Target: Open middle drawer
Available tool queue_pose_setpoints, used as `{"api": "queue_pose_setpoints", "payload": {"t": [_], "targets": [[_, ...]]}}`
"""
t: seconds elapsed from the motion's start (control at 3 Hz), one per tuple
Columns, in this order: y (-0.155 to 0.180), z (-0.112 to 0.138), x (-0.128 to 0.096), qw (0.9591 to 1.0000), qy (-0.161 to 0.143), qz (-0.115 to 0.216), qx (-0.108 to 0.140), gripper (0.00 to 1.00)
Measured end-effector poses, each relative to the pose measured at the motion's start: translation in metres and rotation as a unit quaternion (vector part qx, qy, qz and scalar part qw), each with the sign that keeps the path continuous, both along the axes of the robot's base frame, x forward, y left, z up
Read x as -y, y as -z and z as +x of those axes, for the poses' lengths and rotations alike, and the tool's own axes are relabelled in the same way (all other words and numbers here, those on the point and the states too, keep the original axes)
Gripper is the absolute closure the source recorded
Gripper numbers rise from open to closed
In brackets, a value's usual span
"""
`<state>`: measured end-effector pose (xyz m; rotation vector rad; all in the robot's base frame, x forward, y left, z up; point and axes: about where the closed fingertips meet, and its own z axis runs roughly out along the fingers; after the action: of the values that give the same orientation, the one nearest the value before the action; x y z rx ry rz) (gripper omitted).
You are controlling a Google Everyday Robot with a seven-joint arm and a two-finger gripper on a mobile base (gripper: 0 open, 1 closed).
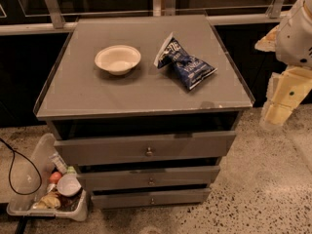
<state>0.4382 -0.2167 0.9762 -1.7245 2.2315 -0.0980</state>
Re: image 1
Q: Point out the clear plastic bin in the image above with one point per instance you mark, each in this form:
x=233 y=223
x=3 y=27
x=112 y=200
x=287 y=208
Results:
x=32 y=183

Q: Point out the grey drawer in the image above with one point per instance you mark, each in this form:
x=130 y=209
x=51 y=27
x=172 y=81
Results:
x=134 y=149
x=154 y=198
x=133 y=179

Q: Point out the blue chip bag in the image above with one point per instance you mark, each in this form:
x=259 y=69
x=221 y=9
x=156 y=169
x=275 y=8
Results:
x=190 y=70

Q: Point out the grey drawer cabinet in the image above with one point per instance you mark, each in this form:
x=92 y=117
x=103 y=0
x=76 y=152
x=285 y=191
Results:
x=80 y=100

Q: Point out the grey bottom drawer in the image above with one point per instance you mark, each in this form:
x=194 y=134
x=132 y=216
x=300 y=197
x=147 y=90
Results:
x=154 y=198

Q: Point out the grey top drawer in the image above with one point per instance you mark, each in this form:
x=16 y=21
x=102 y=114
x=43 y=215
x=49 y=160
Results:
x=134 y=149

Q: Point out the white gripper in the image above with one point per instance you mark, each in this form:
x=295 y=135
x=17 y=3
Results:
x=294 y=39

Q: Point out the white paper bowl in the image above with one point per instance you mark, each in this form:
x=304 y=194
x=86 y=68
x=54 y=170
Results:
x=118 y=59

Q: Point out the red apple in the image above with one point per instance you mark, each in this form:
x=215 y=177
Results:
x=55 y=177

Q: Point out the yellow snack wrapper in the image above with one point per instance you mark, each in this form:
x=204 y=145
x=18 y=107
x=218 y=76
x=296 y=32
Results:
x=49 y=201

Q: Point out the metal railing frame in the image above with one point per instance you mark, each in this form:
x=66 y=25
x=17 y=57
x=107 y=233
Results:
x=21 y=17

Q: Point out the small white bowl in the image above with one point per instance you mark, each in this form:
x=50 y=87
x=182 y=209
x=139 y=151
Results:
x=68 y=185

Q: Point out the white tube bottle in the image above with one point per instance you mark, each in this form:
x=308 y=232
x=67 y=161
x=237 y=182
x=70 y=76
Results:
x=59 y=163

